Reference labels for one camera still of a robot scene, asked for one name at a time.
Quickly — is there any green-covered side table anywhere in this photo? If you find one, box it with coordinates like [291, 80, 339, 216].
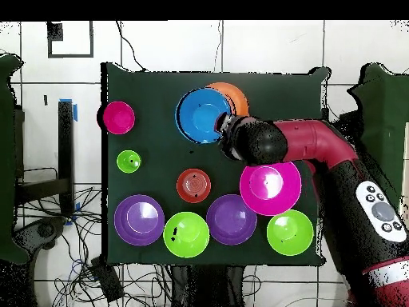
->
[347, 62, 409, 209]
[0, 52, 30, 266]

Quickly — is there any large pink plastic bowl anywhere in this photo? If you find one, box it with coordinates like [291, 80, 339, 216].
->
[239, 161, 303, 217]

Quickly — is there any floor cable bundle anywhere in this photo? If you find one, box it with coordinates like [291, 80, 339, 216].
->
[15, 165, 173, 307]

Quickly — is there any green plastic bowl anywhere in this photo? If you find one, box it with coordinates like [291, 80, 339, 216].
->
[266, 209, 315, 257]
[162, 211, 211, 259]

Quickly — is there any black power strip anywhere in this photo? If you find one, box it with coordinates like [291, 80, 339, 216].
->
[90, 257, 125, 303]

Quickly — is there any black stand with blue tape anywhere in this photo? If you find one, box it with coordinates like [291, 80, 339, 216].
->
[14, 98, 79, 221]

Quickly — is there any green plastic cup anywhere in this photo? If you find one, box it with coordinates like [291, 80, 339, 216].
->
[116, 150, 142, 174]

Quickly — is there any blue plastic bowl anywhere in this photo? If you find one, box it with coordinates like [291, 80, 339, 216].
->
[174, 87, 233, 145]

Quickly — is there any dark green tablecloth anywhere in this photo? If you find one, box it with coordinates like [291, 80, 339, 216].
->
[100, 62, 332, 266]

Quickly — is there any black square floor frame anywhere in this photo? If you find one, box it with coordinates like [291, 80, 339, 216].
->
[46, 21, 94, 59]

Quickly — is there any small red-pink plastic bowl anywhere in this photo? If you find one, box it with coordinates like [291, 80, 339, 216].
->
[102, 101, 136, 135]

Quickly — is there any black floor cable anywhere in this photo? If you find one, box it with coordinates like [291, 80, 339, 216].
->
[115, 21, 148, 72]

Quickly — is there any purple plastic bowl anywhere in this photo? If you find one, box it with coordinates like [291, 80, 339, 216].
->
[113, 193, 166, 247]
[205, 193, 258, 246]

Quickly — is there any small orange-red plastic bowl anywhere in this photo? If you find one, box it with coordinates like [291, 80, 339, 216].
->
[176, 168, 212, 205]

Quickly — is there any large orange plastic bowl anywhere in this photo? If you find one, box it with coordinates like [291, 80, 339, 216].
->
[205, 82, 250, 118]

